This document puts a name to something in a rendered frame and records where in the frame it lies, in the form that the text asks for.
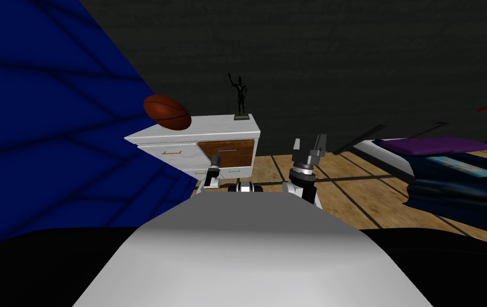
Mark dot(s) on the black figure statue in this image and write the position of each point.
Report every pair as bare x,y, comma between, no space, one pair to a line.
240,96

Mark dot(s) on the white dresser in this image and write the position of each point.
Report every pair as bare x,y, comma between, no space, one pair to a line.
171,149

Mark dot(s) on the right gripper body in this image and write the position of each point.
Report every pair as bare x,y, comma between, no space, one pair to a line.
307,158

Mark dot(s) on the dark blue bed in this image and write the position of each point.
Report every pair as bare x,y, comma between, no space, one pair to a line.
452,179

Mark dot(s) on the brown basketball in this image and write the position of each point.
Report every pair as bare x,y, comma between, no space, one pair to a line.
166,111

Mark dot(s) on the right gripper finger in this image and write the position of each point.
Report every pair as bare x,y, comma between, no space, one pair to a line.
297,145
320,143

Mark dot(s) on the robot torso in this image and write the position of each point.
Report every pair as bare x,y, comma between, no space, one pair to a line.
243,247

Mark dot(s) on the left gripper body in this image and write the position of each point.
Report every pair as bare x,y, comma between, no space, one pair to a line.
216,162

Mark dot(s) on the brown wooden drawer front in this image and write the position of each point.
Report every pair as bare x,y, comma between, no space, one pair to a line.
239,157

